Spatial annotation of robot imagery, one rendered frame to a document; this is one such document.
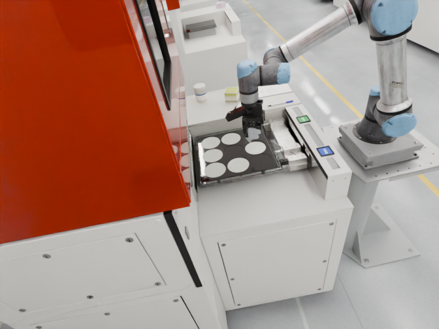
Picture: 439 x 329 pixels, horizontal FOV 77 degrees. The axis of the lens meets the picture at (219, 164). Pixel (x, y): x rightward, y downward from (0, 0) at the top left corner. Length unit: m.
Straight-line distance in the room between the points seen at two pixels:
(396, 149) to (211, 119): 0.88
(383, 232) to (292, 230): 1.10
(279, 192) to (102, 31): 0.97
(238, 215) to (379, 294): 1.10
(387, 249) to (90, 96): 1.95
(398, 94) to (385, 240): 1.22
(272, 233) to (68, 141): 0.86
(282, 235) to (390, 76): 0.72
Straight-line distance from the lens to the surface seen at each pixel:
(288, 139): 1.43
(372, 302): 1.96
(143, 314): 1.20
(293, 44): 1.17
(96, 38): 0.50
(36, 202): 0.74
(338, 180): 1.17
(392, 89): 1.18
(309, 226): 1.23
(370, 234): 2.18
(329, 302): 1.91
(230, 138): 1.44
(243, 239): 1.19
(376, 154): 1.37
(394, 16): 1.05
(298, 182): 1.29
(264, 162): 1.27
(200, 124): 1.50
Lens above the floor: 1.74
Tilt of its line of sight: 40 degrees down
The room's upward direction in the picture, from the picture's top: 12 degrees counter-clockwise
